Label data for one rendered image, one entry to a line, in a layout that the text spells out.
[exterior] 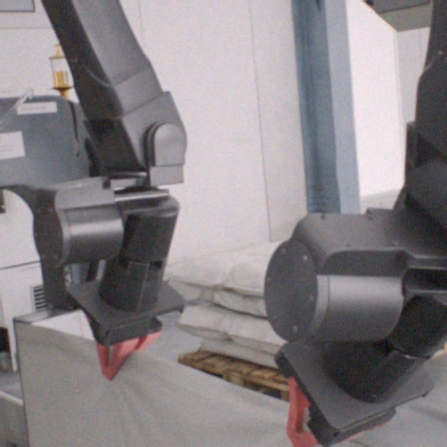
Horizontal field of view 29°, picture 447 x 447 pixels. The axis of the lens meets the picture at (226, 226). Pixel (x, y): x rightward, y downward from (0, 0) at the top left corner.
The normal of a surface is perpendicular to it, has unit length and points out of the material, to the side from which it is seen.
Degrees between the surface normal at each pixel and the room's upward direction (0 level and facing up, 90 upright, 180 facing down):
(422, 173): 83
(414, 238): 30
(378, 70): 90
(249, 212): 90
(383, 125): 90
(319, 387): 47
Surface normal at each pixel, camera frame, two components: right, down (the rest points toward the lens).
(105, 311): 0.24, -0.86
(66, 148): 0.63, 0.04
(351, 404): 0.39, -0.65
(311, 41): -0.77, 0.15
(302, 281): -0.88, -0.06
